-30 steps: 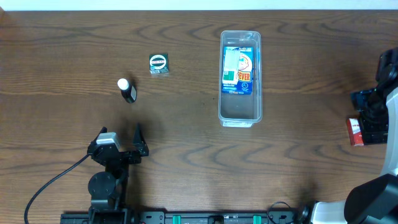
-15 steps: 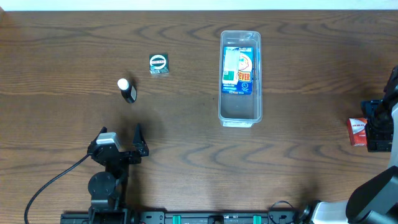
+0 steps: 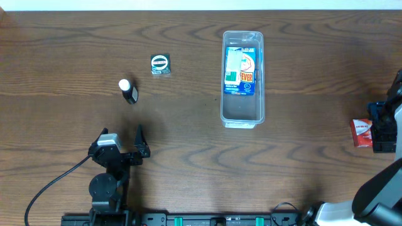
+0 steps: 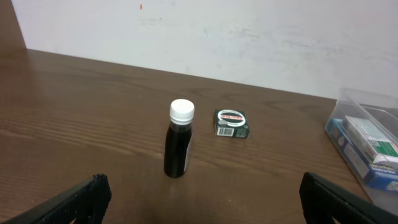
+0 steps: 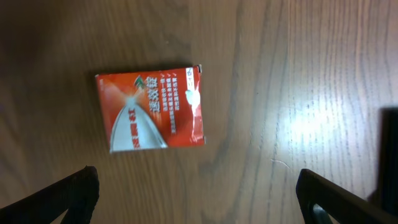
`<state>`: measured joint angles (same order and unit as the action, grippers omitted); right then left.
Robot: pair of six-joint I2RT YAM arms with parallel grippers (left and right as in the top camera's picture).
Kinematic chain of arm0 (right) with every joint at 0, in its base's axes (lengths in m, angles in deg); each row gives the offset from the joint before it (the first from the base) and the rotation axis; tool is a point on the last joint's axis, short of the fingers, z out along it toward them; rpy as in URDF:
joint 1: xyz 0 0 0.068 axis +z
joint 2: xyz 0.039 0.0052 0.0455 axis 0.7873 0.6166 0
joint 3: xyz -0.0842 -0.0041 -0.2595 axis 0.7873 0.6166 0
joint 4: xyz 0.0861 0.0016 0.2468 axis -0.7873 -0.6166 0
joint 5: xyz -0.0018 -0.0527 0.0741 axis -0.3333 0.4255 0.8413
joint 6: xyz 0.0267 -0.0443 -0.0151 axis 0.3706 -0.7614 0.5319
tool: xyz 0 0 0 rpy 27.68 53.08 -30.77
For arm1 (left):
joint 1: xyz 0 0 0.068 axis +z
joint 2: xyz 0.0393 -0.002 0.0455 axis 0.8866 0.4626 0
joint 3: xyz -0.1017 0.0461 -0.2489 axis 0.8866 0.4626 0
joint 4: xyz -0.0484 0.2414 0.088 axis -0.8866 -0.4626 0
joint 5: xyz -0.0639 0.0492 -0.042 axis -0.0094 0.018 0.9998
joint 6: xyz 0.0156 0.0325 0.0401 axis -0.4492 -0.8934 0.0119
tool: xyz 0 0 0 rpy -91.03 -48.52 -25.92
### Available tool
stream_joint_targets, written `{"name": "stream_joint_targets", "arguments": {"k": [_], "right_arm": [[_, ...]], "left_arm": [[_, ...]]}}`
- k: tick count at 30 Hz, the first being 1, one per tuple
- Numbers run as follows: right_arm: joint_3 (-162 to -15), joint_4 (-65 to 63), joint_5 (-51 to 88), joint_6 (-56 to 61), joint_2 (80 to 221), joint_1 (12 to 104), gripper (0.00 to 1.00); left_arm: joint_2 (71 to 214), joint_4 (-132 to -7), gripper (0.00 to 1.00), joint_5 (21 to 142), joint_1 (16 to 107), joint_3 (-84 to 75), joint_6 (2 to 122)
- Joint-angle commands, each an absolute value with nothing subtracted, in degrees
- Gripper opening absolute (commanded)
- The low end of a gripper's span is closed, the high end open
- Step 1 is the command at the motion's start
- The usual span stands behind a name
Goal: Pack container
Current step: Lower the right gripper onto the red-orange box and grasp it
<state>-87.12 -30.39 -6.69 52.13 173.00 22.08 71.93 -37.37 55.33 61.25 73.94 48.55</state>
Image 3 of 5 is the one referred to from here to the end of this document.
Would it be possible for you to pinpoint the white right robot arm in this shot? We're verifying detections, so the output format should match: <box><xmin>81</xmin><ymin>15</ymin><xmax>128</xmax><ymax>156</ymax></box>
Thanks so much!
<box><xmin>299</xmin><ymin>71</ymin><xmax>401</xmax><ymax>226</ymax></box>

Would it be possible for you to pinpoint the dark green small box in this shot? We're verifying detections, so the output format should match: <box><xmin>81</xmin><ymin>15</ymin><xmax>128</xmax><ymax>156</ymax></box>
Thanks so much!
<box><xmin>151</xmin><ymin>53</ymin><xmax>171</xmax><ymax>75</ymax></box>

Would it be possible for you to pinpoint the clear plastic container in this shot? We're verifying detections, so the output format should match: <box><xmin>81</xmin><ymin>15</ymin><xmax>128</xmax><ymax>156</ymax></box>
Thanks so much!
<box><xmin>220</xmin><ymin>31</ymin><xmax>265</xmax><ymax>129</ymax></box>

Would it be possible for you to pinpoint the red small box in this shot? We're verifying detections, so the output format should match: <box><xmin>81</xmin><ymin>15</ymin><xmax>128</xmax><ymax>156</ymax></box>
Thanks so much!
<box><xmin>350</xmin><ymin>119</ymin><xmax>372</xmax><ymax>148</ymax></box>

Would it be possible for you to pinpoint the white green medicine box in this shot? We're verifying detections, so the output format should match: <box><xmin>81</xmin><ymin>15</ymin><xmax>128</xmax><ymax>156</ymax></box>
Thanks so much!
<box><xmin>224</xmin><ymin>49</ymin><xmax>242</xmax><ymax>85</ymax></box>

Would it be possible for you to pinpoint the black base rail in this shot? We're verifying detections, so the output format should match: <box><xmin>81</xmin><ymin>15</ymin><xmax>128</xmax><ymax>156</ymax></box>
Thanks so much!
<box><xmin>60</xmin><ymin>212</ymin><xmax>307</xmax><ymax>226</ymax></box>

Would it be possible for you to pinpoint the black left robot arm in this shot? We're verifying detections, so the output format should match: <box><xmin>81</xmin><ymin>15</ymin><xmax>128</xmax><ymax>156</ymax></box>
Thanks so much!
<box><xmin>88</xmin><ymin>126</ymin><xmax>151</xmax><ymax>214</ymax></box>

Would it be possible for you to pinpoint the black bottle white cap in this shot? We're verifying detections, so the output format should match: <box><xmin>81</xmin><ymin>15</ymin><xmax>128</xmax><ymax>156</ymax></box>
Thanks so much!
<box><xmin>118</xmin><ymin>79</ymin><xmax>138</xmax><ymax>104</ymax></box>

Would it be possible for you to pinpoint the blue Kool Fever box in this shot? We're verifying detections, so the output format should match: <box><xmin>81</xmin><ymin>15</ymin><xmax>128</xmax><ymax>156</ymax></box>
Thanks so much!
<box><xmin>223</xmin><ymin>46</ymin><xmax>257</xmax><ymax>95</ymax></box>

